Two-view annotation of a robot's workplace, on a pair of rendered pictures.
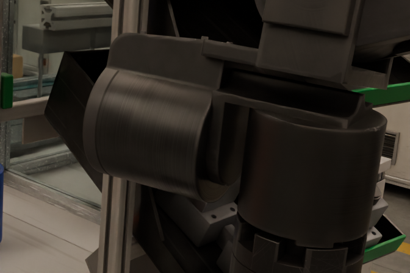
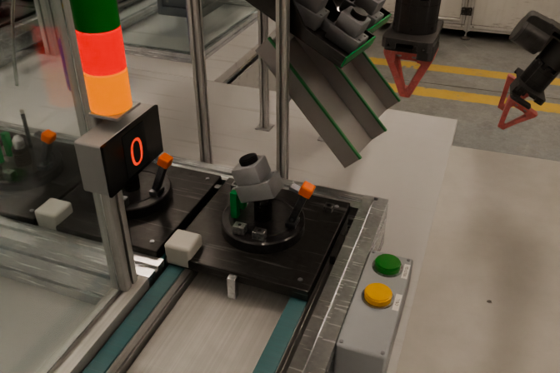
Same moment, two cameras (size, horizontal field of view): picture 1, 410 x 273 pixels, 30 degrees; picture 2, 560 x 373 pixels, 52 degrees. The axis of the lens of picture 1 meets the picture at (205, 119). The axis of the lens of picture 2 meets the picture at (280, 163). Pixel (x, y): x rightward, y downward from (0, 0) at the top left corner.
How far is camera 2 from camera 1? 0.49 m
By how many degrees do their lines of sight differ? 22
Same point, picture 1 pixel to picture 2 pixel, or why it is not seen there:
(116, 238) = (286, 31)
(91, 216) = (163, 56)
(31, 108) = not seen: outside the picture
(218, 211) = (321, 12)
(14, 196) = not seen: hidden behind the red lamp
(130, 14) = not seen: outside the picture
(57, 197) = (136, 49)
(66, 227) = (152, 65)
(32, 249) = (141, 80)
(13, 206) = not seen: hidden behind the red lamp
